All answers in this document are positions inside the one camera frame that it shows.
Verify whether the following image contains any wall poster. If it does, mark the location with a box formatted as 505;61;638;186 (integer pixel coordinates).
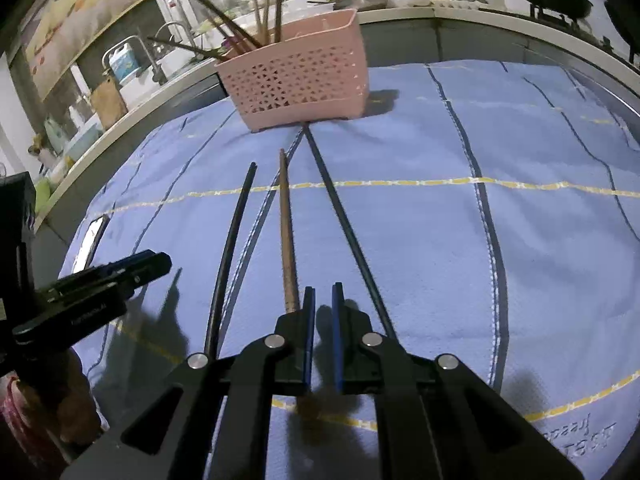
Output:
20;0;166;101

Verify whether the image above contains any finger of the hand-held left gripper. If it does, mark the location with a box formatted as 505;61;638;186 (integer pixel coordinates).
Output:
35;251;172;306

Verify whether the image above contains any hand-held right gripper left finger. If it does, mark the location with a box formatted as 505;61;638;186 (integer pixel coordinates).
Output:
60;286;317;480

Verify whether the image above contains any blue and white jug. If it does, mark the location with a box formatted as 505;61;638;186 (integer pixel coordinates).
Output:
109;42;141;83

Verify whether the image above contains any gas stove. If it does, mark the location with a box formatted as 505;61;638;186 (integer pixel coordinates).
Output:
480;2;640;68

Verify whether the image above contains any egg tray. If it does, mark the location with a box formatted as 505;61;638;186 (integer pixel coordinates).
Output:
432;0;488;11

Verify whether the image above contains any black chopstick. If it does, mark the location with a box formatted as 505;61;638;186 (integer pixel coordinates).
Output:
302;127;401;346
204;161;257;358

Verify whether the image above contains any curved steel faucet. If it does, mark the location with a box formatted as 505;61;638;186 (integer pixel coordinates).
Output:
155;21;198;53

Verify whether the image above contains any wooden cutting board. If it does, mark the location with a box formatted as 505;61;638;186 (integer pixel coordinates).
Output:
90;79;128;131

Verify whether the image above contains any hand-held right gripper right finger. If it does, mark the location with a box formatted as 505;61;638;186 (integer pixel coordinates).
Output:
331;282;586;480

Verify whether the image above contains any kitchen counter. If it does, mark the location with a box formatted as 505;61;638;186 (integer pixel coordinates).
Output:
30;2;640;221

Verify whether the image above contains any bundle of dark chopsticks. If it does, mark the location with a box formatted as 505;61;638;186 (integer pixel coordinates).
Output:
147;0;286;61

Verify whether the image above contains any pink plastic utensil basket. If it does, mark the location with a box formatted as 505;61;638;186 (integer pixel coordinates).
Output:
214;8;371;133

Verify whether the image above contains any brown wooden chopstick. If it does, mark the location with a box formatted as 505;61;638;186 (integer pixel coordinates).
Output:
278;148;301;313

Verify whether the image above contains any blue striped cloth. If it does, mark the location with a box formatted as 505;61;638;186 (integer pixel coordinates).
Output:
62;60;640;480

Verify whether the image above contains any tall steel faucet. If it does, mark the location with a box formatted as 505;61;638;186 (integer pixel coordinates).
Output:
102;35;168;86

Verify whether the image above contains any person's left hand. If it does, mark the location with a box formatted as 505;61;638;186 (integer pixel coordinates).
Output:
20;350;103;446

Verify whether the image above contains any black smartphone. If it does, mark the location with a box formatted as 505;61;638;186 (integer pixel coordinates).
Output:
72;214;111;275

